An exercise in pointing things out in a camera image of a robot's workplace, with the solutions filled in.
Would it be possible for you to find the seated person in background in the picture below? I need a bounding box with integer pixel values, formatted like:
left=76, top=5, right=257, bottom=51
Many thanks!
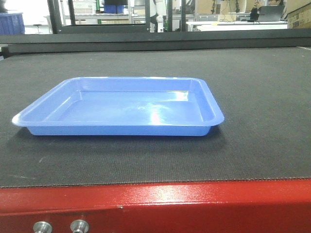
left=249, top=0, right=285, bottom=22

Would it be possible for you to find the right silver bolt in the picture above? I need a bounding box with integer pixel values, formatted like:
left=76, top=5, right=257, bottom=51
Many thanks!
left=70, top=219, right=89, bottom=233

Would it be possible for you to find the cardboard box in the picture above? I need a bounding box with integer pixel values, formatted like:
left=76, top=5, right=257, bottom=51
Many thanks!
left=286, top=0, right=311, bottom=29

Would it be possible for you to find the left silver bolt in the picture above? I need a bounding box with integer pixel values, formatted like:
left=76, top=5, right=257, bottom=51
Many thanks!
left=33, top=221, right=52, bottom=233

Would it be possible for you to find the black fabric table mat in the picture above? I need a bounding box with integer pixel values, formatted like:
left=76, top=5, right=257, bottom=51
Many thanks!
left=0, top=47, right=311, bottom=187

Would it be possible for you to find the white background table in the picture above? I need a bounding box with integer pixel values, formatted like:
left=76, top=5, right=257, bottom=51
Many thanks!
left=186, top=21, right=288, bottom=32

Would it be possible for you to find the silver bolt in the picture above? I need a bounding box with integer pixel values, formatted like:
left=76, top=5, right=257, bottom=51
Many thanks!
left=33, top=221, right=52, bottom=233
left=70, top=219, right=89, bottom=233

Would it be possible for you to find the blue plastic tray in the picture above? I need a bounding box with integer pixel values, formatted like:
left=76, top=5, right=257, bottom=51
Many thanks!
left=12, top=77, right=225, bottom=136

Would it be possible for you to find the black metal frame stand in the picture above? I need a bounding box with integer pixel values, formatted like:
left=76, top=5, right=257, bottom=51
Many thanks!
left=47, top=0, right=151, bottom=34

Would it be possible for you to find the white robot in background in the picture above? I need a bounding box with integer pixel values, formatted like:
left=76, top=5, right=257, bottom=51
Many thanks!
left=149, top=0, right=167, bottom=33

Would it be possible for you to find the blue plastic crate background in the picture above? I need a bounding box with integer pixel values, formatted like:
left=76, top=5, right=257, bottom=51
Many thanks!
left=0, top=12, right=25, bottom=35

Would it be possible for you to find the red metal frame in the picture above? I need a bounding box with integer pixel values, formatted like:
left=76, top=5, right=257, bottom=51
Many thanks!
left=0, top=179, right=311, bottom=233

